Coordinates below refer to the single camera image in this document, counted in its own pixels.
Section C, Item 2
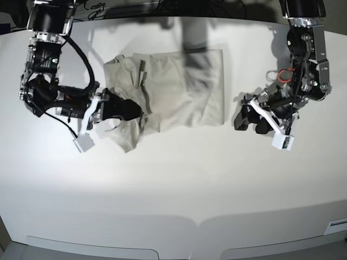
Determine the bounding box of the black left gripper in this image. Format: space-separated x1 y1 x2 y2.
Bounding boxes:
234 86 301 134

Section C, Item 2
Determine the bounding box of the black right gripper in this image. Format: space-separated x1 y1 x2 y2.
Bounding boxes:
54 88 143 130

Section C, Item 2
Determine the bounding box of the beige T-shirt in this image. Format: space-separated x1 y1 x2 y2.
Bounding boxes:
104 49 225 152

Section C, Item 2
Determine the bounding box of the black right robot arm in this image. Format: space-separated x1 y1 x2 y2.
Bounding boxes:
19 1 142 129

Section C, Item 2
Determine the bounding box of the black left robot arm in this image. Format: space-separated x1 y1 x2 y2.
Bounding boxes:
234 1 331 135

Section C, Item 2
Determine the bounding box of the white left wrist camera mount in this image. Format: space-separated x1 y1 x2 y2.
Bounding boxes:
241 97 294 151

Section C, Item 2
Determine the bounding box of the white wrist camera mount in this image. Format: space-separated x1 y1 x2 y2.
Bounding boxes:
73 93 112 153
241 97 294 151

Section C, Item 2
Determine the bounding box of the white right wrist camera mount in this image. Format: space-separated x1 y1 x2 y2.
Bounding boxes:
73 93 112 153

